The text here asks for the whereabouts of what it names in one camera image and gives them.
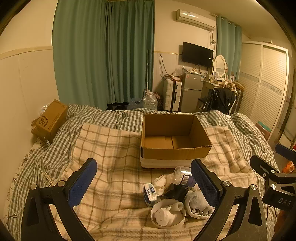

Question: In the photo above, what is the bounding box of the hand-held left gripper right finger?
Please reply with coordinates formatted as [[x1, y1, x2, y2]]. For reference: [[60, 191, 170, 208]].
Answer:
[[191, 159, 268, 241]]

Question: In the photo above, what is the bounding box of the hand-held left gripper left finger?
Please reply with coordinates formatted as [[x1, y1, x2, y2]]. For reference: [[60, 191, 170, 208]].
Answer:
[[21, 158, 97, 241]]

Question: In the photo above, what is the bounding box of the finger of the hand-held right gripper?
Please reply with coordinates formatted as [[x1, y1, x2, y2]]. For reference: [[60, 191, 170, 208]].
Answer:
[[250, 155, 281, 186], [276, 144, 296, 161]]

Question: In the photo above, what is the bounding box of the white sock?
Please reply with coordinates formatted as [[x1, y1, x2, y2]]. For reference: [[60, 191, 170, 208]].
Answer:
[[185, 191, 215, 220]]

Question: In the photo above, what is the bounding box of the clear plastic bottle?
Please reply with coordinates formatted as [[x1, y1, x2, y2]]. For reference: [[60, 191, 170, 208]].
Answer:
[[173, 166, 197, 187]]

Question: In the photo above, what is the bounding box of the black object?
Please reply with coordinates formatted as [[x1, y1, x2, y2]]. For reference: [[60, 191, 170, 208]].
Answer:
[[165, 183, 192, 202]]

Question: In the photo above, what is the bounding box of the white tissue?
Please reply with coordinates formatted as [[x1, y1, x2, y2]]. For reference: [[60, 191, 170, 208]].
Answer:
[[154, 174, 178, 196]]

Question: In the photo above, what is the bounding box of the white round bowl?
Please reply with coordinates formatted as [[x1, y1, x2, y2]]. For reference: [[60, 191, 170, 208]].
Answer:
[[150, 199, 186, 230]]

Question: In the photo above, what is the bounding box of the cardboard box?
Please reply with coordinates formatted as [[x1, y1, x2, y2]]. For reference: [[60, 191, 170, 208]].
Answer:
[[31, 100, 68, 144], [140, 113, 212, 169]]

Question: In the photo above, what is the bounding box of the blue tissue packet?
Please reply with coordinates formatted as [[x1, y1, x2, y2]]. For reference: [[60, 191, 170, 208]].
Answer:
[[143, 183, 158, 207]]

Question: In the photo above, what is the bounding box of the orange packet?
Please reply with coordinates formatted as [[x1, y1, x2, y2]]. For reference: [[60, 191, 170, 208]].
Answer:
[[282, 161, 296, 174]]

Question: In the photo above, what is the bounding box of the teal lidded stool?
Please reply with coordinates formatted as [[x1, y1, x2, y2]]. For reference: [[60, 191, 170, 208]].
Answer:
[[256, 121, 272, 140]]

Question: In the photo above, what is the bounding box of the beige checked blanket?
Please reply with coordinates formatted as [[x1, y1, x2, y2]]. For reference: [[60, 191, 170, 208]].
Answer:
[[50, 123, 258, 241]]

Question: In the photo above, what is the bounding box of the white plastic piece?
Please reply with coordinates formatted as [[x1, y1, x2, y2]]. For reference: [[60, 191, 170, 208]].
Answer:
[[154, 205, 184, 227]]

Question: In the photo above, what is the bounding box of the white louvred wardrobe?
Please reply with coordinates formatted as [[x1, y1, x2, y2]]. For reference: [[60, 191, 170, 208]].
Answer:
[[236, 41, 290, 139]]

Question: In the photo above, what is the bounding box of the brown suitcase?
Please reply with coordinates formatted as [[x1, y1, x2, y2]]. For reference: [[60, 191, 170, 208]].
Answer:
[[232, 81, 245, 112]]

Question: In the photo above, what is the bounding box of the closed cardboard box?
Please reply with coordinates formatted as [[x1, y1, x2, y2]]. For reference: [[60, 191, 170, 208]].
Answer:
[[31, 100, 68, 144]]

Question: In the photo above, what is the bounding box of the black jacket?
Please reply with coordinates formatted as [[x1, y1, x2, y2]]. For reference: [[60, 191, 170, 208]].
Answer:
[[209, 88, 237, 115]]

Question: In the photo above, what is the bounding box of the black bag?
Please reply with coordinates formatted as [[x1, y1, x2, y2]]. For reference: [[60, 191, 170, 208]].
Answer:
[[106, 102, 129, 111]]

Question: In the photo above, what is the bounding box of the grey small fridge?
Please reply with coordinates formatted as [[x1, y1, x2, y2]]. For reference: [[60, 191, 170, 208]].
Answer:
[[181, 72, 205, 113]]

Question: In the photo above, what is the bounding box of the dressing table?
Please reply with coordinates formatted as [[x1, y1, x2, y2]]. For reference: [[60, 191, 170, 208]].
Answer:
[[201, 80, 223, 105]]

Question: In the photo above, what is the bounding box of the clear plastic bag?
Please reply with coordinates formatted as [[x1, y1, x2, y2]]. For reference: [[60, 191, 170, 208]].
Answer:
[[127, 97, 145, 110]]

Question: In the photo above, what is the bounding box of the white suitcase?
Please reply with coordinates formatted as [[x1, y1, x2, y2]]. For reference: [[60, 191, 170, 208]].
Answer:
[[163, 79, 182, 112]]

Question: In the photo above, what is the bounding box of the floral bag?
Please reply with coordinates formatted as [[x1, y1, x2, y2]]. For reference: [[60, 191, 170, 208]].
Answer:
[[154, 92, 164, 107]]

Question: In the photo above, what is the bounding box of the large water jug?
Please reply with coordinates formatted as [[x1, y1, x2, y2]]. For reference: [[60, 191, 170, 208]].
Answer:
[[143, 91, 158, 110]]

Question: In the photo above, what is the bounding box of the white oval mirror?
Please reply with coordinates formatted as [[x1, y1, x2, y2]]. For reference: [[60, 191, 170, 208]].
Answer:
[[212, 55, 228, 78]]

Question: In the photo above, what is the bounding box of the narrow green curtain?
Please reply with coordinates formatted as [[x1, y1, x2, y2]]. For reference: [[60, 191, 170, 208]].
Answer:
[[216, 16, 242, 82]]

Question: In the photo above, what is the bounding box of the white pole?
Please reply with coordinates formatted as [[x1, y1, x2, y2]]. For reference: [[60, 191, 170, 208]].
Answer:
[[144, 49, 150, 100]]

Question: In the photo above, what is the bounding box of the wide green curtain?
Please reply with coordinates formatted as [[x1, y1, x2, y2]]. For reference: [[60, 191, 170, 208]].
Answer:
[[52, 0, 155, 109]]

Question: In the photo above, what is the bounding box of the white air conditioner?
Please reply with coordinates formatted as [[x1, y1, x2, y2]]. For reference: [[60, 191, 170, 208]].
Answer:
[[175, 9, 216, 31]]

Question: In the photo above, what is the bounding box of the black wall television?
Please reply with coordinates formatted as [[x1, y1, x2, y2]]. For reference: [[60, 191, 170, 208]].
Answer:
[[181, 42, 213, 68]]

